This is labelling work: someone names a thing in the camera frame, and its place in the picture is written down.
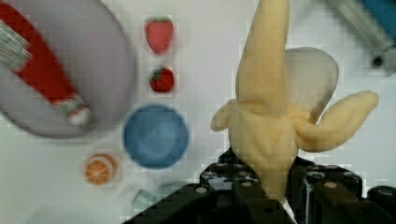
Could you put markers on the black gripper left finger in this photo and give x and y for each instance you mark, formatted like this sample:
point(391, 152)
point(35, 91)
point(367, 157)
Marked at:
point(229, 192)

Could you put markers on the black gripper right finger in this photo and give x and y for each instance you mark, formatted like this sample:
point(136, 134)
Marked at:
point(330, 194)

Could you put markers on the yellow plush banana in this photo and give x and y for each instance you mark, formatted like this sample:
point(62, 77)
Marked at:
point(266, 128)

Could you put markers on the black toaster oven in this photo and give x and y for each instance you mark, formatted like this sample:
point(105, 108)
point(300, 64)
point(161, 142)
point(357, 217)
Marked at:
point(374, 22)

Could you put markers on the blue round bowl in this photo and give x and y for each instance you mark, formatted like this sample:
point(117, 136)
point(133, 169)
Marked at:
point(155, 136)

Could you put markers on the orange slice toy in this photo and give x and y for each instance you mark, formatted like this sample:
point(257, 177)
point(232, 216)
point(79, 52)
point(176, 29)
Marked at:
point(100, 169)

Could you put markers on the dark red strawberry toy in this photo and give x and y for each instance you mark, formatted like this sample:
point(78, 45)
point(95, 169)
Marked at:
point(162, 80)

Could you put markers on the pink strawberry toy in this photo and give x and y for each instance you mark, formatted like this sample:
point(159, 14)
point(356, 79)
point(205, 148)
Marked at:
point(159, 34)

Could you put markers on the grey round plate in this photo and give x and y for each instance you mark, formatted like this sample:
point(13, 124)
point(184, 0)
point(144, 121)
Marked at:
point(89, 42)

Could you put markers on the red ketchup bottle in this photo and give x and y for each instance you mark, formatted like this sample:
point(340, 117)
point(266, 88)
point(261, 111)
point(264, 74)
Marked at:
point(25, 53)

